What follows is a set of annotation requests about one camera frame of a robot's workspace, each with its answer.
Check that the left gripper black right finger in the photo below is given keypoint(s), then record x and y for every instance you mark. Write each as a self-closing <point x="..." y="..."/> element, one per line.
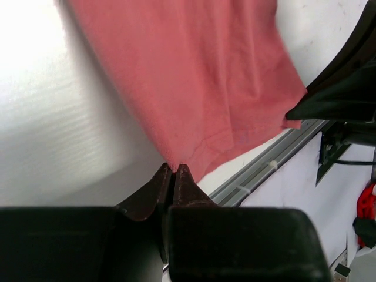
<point x="211" y="243"/>

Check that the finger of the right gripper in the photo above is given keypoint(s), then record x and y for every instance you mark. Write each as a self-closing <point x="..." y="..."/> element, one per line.
<point x="345" y="90"/>

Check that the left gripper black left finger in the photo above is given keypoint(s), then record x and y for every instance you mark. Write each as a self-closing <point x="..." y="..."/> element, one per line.
<point x="117" y="243"/>

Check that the dusty red t-shirt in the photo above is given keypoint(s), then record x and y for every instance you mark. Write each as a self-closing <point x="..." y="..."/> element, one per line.
<point x="206" y="80"/>

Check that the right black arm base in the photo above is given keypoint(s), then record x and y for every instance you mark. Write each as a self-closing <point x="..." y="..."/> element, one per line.
<point x="337" y="138"/>

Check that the red object beside table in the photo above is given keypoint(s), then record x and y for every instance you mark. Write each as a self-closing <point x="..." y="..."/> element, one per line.
<point x="365" y="203"/>

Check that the aluminium table rail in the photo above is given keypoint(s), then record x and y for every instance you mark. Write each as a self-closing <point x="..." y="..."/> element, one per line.
<point x="240" y="185"/>

